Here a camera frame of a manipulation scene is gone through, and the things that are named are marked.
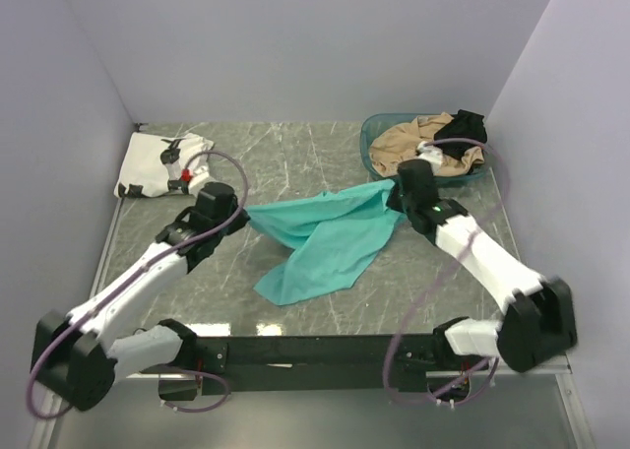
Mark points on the beige t shirt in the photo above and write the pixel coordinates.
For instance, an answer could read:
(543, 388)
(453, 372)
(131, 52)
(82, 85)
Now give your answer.
(402, 140)

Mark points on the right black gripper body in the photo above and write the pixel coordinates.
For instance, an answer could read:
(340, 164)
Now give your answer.
(400, 202)

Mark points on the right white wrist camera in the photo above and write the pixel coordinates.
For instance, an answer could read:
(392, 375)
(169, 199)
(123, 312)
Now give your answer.
(432, 154)

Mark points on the black t shirt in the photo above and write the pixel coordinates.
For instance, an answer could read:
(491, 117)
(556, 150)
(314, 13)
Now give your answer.
(464, 125)

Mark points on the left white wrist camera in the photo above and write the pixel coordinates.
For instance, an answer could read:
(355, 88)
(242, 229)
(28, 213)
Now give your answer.
(193, 180)

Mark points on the aluminium rail frame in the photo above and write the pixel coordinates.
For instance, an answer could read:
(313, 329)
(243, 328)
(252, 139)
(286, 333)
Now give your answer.
(443, 388)

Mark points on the teal t shirt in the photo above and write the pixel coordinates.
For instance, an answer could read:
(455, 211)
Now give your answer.
(333, 238)

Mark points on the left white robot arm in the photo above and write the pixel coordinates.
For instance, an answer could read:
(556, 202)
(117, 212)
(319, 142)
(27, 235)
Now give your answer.
(79, 355)

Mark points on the black base beam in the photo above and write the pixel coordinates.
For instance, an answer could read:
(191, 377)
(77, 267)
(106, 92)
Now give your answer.
(351, 362)

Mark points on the folded white t shirt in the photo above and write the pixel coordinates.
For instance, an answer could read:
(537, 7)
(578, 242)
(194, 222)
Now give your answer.
(153, 165)

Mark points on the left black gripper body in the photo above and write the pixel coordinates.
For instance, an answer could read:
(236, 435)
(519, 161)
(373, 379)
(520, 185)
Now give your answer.
(237, 223)

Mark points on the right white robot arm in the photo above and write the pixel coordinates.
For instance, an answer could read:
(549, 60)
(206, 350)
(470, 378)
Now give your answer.
(537, 320)

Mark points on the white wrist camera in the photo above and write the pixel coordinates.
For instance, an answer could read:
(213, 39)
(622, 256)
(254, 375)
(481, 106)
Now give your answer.
(432, 154)
(193, 180)

